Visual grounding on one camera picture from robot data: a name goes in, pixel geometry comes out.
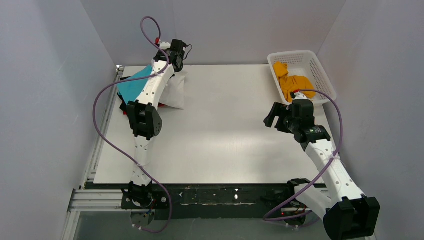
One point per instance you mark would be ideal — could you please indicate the white plastic basket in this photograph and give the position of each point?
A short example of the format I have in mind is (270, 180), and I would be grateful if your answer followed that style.
(304, 63)

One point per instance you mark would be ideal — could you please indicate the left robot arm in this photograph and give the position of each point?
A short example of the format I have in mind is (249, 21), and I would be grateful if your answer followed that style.
(144, 119)

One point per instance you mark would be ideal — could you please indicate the white t-shirt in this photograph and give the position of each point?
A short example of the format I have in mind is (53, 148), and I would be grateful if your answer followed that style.
(173, 94)

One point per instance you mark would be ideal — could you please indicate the yellow t-shirt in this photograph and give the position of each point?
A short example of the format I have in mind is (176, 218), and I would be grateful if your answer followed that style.
(288, 83)

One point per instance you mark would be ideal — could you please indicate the folded cyan t-shirt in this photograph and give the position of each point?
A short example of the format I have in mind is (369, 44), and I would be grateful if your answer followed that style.
(129, 91)

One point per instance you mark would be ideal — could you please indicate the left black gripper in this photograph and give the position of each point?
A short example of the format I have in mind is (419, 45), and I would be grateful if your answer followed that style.
(178, 46)

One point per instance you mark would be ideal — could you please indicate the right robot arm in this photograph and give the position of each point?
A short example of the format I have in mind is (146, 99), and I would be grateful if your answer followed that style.
(347, 213)

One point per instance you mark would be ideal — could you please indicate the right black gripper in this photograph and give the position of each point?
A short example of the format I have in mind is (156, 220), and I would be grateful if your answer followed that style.
(281, 117)

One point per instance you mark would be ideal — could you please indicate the folded black t-shirt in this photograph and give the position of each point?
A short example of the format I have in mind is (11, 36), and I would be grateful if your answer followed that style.
(121, 98)

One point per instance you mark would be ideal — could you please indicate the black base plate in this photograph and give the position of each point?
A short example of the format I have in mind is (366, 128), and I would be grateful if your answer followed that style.
(205, 201)

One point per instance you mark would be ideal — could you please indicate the folded red t-shirt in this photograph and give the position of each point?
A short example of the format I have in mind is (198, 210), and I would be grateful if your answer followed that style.
(124, 108)

